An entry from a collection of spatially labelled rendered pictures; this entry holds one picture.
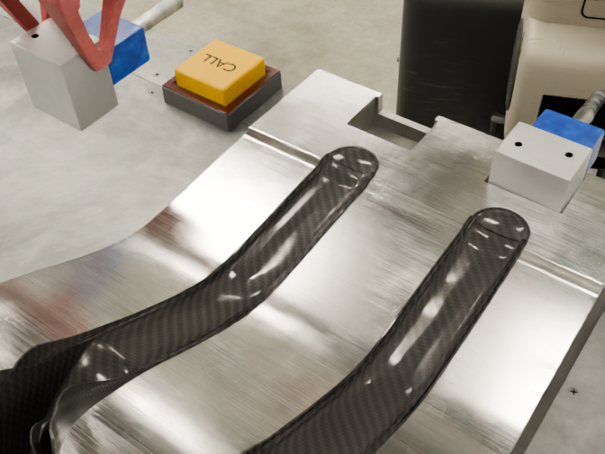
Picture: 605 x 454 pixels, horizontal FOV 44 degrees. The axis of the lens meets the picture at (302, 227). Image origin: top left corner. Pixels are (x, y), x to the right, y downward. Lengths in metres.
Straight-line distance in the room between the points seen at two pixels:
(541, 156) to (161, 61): 0.43
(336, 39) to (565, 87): 1.51
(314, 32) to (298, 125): 1.78
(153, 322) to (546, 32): 0.54
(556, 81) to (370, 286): 0.43
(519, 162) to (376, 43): 1.80
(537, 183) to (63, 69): 0.31
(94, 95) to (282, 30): 1.82
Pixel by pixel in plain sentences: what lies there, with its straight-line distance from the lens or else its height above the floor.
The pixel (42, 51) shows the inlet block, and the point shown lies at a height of 0.96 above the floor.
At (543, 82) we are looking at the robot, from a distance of 0.83.
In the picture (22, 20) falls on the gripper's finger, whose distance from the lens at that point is 0.55.
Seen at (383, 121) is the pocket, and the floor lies 0.87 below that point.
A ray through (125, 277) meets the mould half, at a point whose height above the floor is 0.90.
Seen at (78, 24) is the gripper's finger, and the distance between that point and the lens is 0.49.
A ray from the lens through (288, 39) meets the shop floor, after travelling 2.29.
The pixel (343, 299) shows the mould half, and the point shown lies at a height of 0.88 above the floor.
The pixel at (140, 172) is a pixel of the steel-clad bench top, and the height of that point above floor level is 0.80.
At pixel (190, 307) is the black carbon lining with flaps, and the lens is 0.44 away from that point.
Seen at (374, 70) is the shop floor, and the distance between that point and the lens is 2.16.
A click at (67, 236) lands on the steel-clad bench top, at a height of 0.80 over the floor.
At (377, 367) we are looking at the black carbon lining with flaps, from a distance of 0.42.
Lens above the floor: 1.23
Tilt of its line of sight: 46 degrees down
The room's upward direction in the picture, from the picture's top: 3 degrees counter-clockwise
